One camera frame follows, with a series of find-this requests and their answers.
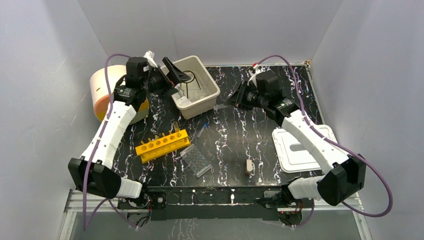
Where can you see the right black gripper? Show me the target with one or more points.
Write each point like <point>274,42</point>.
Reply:
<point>237,96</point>

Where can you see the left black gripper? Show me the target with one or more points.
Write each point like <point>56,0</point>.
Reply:
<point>165,80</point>

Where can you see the black wire ring stand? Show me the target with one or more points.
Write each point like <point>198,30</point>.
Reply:
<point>194,78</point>

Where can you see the beige plastic tub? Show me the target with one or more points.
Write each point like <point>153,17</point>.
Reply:
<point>203,99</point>

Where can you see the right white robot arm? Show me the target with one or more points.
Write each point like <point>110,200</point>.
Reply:
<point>343,173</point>

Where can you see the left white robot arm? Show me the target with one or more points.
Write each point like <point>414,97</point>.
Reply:
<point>92,172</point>

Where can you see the yellow test tube rack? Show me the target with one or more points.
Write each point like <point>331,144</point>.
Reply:
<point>161,146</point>

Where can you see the white orange cylindrical device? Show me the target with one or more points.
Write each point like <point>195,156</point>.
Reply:
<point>100,95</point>

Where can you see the white tub lid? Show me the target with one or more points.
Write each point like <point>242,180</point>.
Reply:
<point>292,156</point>

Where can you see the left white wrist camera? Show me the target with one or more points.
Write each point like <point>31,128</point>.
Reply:
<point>149,55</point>

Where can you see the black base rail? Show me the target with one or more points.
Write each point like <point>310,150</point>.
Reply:
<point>268,203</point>

